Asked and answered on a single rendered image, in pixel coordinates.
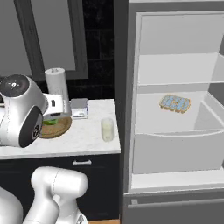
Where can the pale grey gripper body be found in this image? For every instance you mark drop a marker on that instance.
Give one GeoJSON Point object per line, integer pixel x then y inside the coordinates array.
{"type": "Point", "coordinates": [67, 109]}

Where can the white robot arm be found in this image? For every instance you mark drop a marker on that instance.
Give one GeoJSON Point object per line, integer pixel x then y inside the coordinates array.
{"type": "Point", "coordinates": [20, 116]}

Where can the glass of lemonade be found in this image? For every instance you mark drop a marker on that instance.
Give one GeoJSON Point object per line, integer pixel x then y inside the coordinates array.
{"type": "Point", "coordinates": [107, 129]}

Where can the grey fridge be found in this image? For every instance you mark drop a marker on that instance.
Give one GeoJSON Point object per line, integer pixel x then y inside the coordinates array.
{"type": "Point", "coordinates": [175, 73]}

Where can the white fridge crisper drawer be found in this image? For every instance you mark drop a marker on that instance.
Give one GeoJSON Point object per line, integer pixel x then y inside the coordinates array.
{"type": "Point", "coordinates": [175, 153]}

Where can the grey and white box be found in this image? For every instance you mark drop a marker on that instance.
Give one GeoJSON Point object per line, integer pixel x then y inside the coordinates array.
{"type": "Point", "coordinates": [79, 106]}

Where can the round wooden cutting board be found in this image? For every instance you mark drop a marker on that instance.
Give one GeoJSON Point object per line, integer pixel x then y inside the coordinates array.
{"type": "Point", "coordinates": [59, 128]}

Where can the green vegetable piece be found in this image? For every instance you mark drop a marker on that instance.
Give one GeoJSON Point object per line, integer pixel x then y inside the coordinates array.
{"type": "Point", "coordinates": [51, 122]}

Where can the white paper towel roll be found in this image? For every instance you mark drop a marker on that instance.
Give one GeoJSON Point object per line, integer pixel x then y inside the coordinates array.
{"type": "Point", "coordinates": [57, 83]}

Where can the black base cupboard front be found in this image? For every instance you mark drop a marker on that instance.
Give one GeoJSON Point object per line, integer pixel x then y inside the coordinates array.
{"type": "Point", "coordinates": [99, 186]}

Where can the grey freezer drawer front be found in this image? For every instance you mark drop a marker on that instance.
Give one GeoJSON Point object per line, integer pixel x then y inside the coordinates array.
{"type": "Point", "coordinates": [175, 211]}

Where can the grey wall cupboard door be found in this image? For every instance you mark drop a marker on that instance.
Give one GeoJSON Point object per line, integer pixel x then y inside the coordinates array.
{"type": "Point", "coordinates": [52, 32]}
{"type": "Point", "coordinates": [11, 35]}

